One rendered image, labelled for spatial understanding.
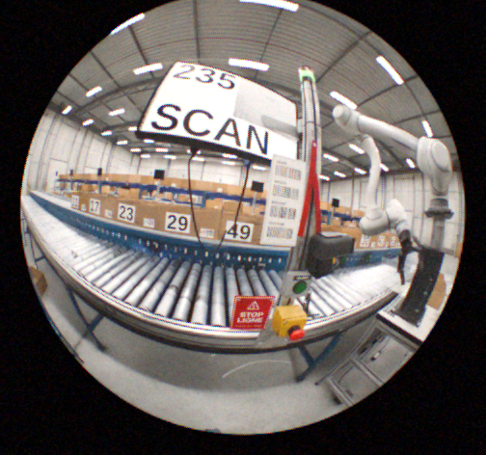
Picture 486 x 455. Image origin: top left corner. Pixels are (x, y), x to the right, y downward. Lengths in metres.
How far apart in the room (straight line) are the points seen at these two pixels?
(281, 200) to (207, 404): 1.16
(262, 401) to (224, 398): 0.23
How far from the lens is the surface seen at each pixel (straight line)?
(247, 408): 1.15
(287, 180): 0.35
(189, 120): 0.40
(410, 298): 0.87
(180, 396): 1.16
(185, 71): 0.52
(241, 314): 0.42
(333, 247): 0.36
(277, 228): 0.34
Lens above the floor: 1.13
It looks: 3 degrees down
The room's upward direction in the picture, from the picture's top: 8 degrees clockwise
